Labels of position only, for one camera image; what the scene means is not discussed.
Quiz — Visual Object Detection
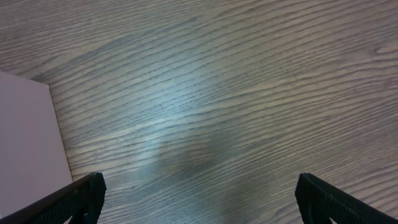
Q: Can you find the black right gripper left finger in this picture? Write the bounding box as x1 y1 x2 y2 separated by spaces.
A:
1 172 106 224

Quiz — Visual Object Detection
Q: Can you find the white open cardboard box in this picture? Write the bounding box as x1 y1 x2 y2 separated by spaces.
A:
1 72 73 217

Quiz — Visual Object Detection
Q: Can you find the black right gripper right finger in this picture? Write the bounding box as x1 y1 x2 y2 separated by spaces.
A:
295 173 397 224

